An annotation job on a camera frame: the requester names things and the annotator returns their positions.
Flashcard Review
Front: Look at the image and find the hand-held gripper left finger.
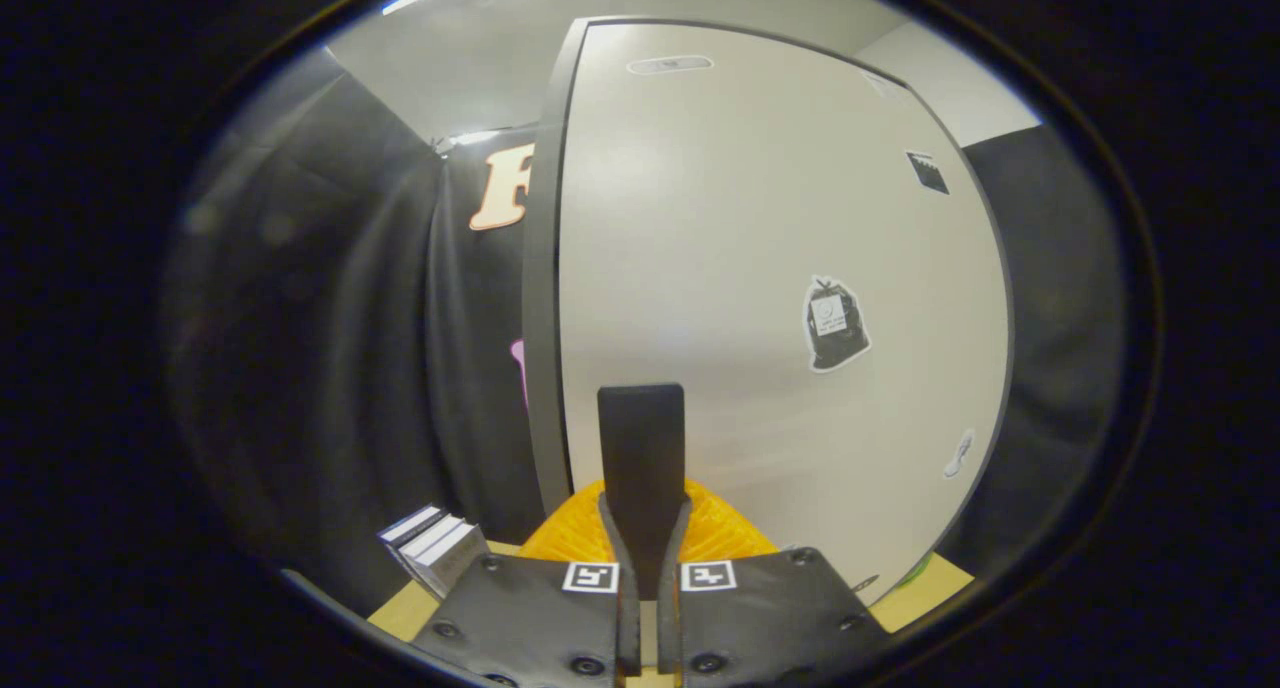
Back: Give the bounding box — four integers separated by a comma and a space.
415, 383, 644, 688

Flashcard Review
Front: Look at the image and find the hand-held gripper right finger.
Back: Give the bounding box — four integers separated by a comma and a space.
642, 383, 893, 688

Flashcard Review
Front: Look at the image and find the dark grey shoe cabinet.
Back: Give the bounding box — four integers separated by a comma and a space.
520, 16, 1016, 609

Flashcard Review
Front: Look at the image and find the white shoe cabinet door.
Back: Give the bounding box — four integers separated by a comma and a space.
557, 20, 1013, 607

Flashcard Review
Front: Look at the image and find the book with dark picture cover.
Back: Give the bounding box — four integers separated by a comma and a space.
415, 523, 491, 599

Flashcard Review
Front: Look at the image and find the white and blue book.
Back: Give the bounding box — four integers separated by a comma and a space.
398, 515, 467, 561

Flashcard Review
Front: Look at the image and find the dark blue book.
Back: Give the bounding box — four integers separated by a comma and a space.
378, 505, 447, 549

